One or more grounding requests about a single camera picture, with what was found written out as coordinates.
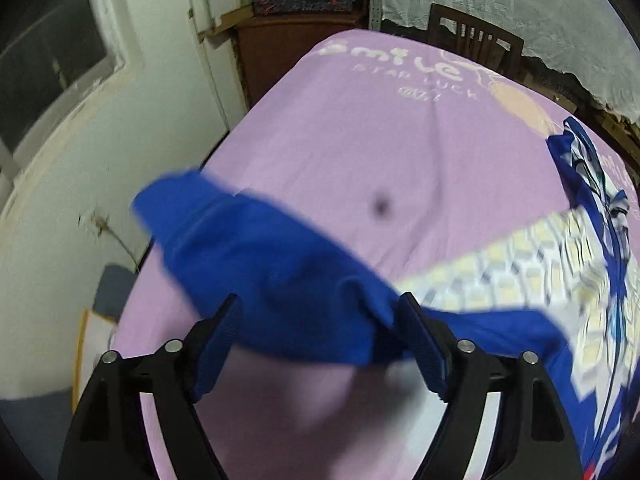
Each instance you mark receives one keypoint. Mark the white framed window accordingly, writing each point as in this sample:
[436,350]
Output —
[45,60]

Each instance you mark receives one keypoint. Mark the yellow edged white board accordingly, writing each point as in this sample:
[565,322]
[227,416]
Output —
[95,350]

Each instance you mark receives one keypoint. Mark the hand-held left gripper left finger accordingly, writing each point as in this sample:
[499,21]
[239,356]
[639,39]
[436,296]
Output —
[220,350]

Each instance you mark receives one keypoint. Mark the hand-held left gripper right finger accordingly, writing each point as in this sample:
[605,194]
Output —
[425,347]

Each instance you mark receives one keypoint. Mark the dark wooden chair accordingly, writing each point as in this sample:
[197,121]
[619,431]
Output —
[445,25]

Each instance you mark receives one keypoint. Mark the blue white patterned jacket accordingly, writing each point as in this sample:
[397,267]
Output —
[275,270]

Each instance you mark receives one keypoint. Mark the brown wooden cabinet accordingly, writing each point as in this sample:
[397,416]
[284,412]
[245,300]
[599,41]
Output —
[280,45]

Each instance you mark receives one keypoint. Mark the pink printed blanket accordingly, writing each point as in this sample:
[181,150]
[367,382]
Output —
[350,150]

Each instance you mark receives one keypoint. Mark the white lace cloth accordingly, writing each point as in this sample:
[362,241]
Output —
[500,0]

